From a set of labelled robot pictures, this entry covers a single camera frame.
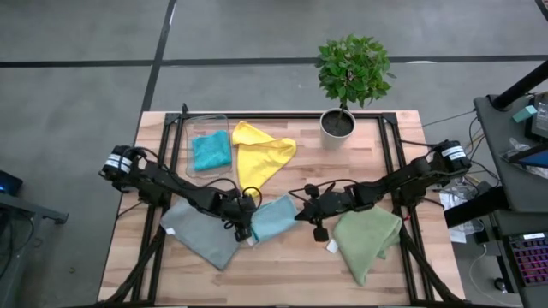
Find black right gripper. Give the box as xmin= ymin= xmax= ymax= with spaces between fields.
xmin=294 ymin=184 xmax=365 ymax=243

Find light blue microfiber towel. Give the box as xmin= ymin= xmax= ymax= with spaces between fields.
xmin=246 ymin=194 xmax=301 ymax=247

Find yellow microfiber towel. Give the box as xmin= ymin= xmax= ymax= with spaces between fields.
xmin=232 ymin=121 xmax=298 ymax=200

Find teal fluffy microfiber towel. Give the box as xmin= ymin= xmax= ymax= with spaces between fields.
xmin=191 ymin=129 xmax=233 ymax=172

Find grey microfiber towel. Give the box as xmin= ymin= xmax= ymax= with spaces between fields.
xmin=159 ymin=199 xmax=241 ymax=271

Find green microfiber towel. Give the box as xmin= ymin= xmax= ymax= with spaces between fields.
xmin=325 ymin=204 xmax=403 ymax=287

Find white plant pot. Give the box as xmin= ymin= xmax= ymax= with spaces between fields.
xmin=319 ymin=106 xmax=357 ymax=151

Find clear plastic bin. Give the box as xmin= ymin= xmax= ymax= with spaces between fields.
xmin=184 ymin=113 xmax=235 ymax=179

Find white papers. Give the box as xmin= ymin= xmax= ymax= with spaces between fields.
xmin=438 ymin=181 xmax=487 ymax=245

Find green leafy plant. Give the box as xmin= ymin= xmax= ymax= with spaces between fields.
xmin=315 ymin=33 xmax=397 ymax=110

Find black desk support beam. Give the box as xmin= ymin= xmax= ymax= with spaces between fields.
xmin=443 ymin=186 xmax=510 ymax=228

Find grey side desk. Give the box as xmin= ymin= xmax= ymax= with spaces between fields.
xmin=473 ymin=92 xmax=548 ymax=215

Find grey metal stand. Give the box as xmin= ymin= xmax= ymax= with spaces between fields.
xmin=0 ymin=192 xmax=69 ymax=308

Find backlit keyboard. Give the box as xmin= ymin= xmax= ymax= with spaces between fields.
xmin=506 ymin=232 xmax=548 ymax=288

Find blue-lit black device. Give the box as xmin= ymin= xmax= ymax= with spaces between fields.
xmin=0 ymin=169 xmax=24 ymax=198

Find dark blue tablet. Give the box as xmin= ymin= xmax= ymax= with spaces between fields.
xmin=507 ymin=144 xmax=548 ymax=170

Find small teal box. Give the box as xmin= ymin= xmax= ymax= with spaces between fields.
xmin=512 ymin=104 xmax=539 ymax=124

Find black diagonal pole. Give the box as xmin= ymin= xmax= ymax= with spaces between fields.
xmin=490 ymin=59 xmax=548 ymax=111

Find black desktop device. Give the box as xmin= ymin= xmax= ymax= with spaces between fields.
xmin=530 ymin=92 xmax=548 ymax=140

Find black aluminium table frame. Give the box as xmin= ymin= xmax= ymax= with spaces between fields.
xmin=96 ymin=111 xmax=470 ymax=307

